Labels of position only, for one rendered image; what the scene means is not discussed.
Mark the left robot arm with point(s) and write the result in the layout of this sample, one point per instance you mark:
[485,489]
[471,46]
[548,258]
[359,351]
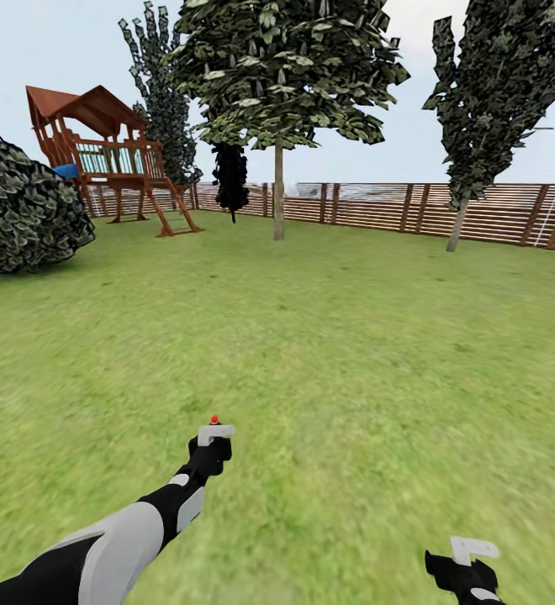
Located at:
[100,564]

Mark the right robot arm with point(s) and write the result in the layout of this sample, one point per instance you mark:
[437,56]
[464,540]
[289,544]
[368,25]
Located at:
[473,582]

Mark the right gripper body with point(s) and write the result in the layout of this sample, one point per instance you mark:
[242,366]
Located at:
[448,572]

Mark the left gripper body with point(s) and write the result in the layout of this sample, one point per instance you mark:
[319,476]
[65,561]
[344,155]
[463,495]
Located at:
[218,450]

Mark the pesticide atomizer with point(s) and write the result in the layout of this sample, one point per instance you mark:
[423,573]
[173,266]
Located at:
[219,468]

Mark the bush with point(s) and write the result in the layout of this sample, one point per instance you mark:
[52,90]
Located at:
[42,215]

